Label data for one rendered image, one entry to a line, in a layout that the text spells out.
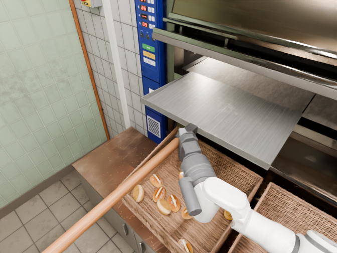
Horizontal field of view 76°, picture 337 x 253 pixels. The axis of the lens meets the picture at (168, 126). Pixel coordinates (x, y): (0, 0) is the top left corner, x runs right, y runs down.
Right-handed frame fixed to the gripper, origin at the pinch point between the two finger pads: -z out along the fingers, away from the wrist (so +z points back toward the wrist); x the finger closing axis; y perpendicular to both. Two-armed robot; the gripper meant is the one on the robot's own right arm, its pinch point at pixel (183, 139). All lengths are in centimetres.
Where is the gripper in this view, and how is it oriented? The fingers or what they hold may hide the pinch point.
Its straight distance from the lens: 73.5
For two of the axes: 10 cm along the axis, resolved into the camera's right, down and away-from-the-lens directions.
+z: 2.4, 6.4, -7.3
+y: -9.7, 1.7, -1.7
